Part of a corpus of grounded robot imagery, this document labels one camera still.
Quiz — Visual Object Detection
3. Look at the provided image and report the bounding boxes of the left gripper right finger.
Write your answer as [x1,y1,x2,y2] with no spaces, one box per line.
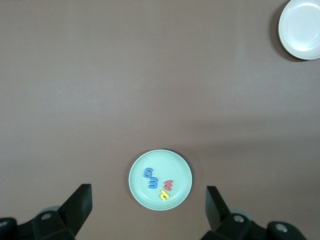
[201,185,307,240]

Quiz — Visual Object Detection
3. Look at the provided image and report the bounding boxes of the green plate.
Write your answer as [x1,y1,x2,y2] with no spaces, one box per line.
[128,149,193,211]

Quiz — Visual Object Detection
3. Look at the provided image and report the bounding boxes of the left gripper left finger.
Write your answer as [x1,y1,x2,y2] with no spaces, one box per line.
[0,183,93,240]

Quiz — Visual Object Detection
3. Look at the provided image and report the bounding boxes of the beige plate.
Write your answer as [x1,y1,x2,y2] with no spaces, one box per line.
[277,0,320,61]

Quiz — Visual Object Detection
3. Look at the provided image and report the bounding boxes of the red foam letter w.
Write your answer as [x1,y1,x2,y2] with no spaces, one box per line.
[162,179,174,192]

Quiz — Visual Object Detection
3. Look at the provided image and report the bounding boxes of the blue foam letter E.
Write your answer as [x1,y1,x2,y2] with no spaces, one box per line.
[147,176,160,190]

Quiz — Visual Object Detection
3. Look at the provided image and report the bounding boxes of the yellow foam letter y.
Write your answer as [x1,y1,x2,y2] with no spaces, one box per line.
[159,189,171,202]

